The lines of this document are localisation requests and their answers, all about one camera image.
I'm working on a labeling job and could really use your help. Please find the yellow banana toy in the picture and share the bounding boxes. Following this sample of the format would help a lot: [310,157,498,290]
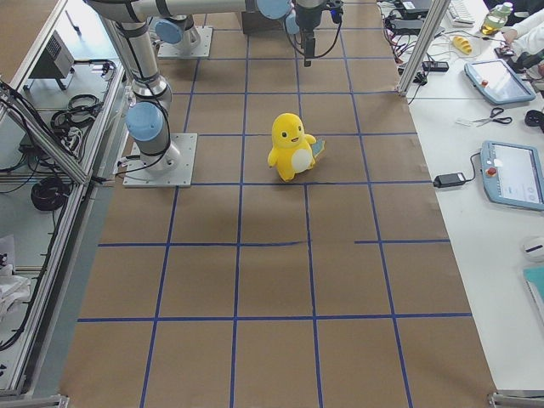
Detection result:
[451,36,473,55]

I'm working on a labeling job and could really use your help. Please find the teach pendant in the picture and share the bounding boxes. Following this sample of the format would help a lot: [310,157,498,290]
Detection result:
[464,59,536,105]
[480,140,543,212]

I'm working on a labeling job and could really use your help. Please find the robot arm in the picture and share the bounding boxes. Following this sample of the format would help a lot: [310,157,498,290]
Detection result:
[87,1,343,105]
[155,14,201,48]

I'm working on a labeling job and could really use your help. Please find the green drink bottle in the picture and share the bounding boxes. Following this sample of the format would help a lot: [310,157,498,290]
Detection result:
[479,2,513,36]

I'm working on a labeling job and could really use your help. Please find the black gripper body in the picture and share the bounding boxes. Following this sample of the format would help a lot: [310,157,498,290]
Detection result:
[300,27,315,59]

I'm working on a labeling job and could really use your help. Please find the crumpled white cloth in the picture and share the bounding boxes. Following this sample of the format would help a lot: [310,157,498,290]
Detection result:
[0,235,31,324]

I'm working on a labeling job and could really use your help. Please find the aluminium frame post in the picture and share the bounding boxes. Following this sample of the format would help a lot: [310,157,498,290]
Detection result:
[397,0,450,96]

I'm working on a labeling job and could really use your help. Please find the yellow plush dinosaur toy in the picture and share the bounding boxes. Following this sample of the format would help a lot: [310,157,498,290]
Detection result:
[267,113,325,182]

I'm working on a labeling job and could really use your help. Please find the far teach pendant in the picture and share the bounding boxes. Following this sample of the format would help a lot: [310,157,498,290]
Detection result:
[464,59,536,105]

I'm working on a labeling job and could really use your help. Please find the black power adapter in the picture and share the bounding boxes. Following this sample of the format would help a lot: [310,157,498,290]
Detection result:
[433,172,468,189]

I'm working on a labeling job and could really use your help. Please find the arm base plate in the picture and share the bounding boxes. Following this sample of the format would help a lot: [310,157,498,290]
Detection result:
[156,21,213,60]
[122,133,197,188]

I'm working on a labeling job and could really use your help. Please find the coiled black cable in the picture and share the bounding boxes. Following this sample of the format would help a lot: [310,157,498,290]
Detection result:
[31,175,70,213]

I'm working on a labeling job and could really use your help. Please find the near teach pendant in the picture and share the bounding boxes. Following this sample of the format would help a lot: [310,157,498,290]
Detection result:
[480,140,543,212]

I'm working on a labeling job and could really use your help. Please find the dark wooden drawer cabinet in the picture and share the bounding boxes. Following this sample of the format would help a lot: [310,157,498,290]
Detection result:
[237,10,300,34]

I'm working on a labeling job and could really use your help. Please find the black scissors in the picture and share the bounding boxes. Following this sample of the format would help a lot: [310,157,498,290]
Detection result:
[473,107,513,127]

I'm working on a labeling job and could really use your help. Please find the grey electronics box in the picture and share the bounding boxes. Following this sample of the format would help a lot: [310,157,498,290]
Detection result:
[24,31,75,90]

